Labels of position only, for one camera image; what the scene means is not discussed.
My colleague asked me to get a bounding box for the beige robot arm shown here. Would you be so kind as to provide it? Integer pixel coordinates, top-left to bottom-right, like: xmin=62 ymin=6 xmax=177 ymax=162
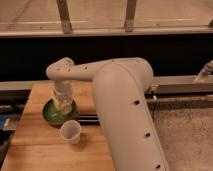
xmin=46 ymin=57 xmax=170 ymax=171

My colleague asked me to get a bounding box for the green ceramic bowl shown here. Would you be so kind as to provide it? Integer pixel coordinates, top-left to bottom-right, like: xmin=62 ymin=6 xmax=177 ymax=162
xmin=42 ymin=99 xmax=78 ymax=126

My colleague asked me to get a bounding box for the black rectangular bar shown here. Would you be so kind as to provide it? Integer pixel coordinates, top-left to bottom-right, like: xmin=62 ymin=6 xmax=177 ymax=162
xmin=78 ymin=114 xmax=99 ymax=125

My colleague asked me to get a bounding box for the translucent plastic cup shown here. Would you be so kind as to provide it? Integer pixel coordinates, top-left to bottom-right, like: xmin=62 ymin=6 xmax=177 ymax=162
xmin=60 ymin=120 xmax=81 ymax=144

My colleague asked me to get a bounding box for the metal fitting at right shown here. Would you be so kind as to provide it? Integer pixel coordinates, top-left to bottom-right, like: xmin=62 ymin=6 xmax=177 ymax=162
xmin=195 ymin=60 xmax=213 ymax=82

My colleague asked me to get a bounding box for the black cable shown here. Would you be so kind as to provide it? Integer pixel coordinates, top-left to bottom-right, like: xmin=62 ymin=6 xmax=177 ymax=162
xmin=150 ymin=94 xmax=159 ymax=111

